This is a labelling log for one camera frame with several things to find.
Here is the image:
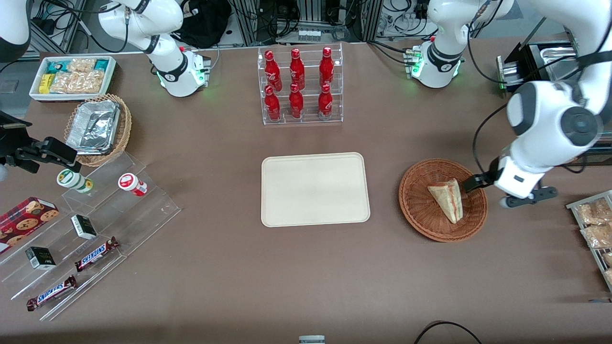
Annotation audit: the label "brown snickers bar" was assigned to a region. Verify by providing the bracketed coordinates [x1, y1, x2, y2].
[74, 236, 120, 273]
[26, 275, 78, 312]

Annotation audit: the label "black fabric bag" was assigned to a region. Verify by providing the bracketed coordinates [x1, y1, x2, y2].
[174, 0, 233, 49]

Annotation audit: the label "light oval wicker basket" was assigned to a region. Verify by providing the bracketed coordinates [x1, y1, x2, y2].
[63, 93, 133, 168]

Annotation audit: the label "brown round wicker basket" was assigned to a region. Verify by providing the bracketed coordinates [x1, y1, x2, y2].
[398, 158, 489, 243]

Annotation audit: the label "black cable loop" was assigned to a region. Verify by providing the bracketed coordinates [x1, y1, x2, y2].
[413, 321, 484, 344]

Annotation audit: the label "cream rectangular plastic tray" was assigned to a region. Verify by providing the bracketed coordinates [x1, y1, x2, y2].
[261, 152, 372, 228]

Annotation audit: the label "clear acrylic stepped display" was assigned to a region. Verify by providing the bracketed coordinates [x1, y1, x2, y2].
[0, 151, 182, 322]

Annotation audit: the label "stacked aluminium foil containers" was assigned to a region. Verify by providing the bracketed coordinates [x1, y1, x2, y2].
[66, 100, 120, 155]

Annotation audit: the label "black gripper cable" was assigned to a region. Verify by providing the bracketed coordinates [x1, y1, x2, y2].
[472, 102, 508, 175]

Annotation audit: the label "clear bag of pastry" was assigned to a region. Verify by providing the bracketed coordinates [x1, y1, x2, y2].
[576, 198, 612, 226]
[580, 223, 612, 249]

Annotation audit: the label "green white lidded cup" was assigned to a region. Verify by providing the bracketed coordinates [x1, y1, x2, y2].
[56, 168, 94, 194]

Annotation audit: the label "small black carton box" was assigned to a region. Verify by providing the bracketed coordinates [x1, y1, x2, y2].
[70, 214, 98, 240]
[25, 246, 57, 271]

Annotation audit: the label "red tartan cookie box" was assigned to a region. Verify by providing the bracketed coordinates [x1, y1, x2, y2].
[0, 196, 60, 254]

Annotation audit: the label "red white lidded cup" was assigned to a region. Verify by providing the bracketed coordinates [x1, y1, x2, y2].
[118, 172, 148, 197]

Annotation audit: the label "black and silver appliance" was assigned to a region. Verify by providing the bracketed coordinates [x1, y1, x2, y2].
[495, 40, 582, 94]

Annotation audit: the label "triangle sandwich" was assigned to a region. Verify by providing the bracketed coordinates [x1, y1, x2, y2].
[427, 178, 464, 225]

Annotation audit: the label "aluminium frame rack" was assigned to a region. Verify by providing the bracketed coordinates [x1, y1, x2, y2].
[229, 0, 384, 46]

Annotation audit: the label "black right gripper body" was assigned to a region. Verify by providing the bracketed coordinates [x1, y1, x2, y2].
[0, 138, 48, 160]

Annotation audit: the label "clear bag of crackers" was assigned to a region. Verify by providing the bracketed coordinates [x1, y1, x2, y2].
[50, 58, 104, 94]

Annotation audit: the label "red cola bottle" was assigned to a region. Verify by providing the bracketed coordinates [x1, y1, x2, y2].
[264, 85, 282, 121]
[317, 84, 334, 120]
[264, 50, 283, 92]
[319, 46, 335, 87]
[288, 83, 305, 119]
[289, 48, 306, 90]

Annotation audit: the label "clear acrylic bottle rack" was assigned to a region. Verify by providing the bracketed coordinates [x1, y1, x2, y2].
[257, 43, 344, 126]

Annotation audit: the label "white rectangular snack bin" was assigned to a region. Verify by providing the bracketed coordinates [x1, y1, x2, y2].
[29, 55, 117, 102]

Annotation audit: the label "tray of packaged snacks right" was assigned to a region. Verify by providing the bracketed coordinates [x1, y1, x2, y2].
[566, 190, 612, 292]

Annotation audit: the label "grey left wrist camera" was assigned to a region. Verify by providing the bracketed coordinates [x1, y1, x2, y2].
[499, 187, 558, 209]

